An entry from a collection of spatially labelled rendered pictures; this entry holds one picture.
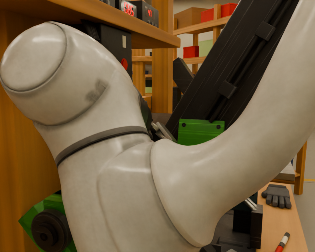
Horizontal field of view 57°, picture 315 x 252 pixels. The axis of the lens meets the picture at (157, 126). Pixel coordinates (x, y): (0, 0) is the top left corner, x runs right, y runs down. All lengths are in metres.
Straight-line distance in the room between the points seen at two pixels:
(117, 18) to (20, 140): 0.35
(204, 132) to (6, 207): 0.47
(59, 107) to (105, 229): 0.11
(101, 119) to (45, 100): 0.05
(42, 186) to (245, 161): 0.55
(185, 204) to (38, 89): 0.15
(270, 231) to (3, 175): 0.78
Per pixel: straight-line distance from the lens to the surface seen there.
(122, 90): 0.29
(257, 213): 0.88
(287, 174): 0.84
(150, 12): 1.05
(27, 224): 0.62
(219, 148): 0.24
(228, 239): 0.96
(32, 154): 0.68
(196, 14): 4.70
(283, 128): 0.23
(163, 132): 0.64
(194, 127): 0.74
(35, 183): 0.70
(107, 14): 0.70
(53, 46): 0.27
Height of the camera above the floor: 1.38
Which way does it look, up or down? 10 degrees down
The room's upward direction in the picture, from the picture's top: straight up
